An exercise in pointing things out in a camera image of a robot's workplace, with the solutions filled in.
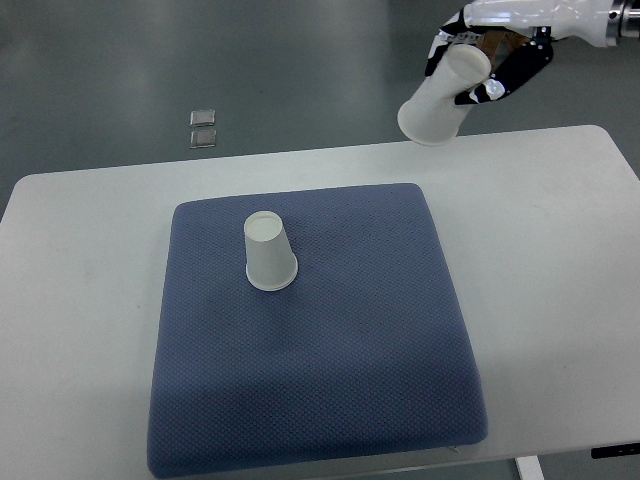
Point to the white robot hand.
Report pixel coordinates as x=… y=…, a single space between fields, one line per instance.
x=587 y=20

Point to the white paper cup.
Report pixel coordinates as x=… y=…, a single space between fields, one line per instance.
x=270 y=262
x=431 y=117

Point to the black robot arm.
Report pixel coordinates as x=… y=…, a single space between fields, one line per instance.
x=518 y=36

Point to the upper metal floor plate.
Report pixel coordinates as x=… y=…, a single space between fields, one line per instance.
x=201 y=118

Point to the metal floor plate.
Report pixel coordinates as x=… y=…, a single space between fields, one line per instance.
x=203 y=138
x=201 y=118

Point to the lower metal floor plate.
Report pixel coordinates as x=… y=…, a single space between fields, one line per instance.
x=203 y=138

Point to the white paper cup on mat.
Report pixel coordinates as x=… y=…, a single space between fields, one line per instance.
x=270 y=262

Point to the blue quilted cushion mat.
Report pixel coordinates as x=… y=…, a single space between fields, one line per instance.
x=365 y=352

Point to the black table control panel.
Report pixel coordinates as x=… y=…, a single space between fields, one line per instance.
x=615 y=451

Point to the white table leg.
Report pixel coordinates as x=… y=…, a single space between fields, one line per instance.
x=529 y=468

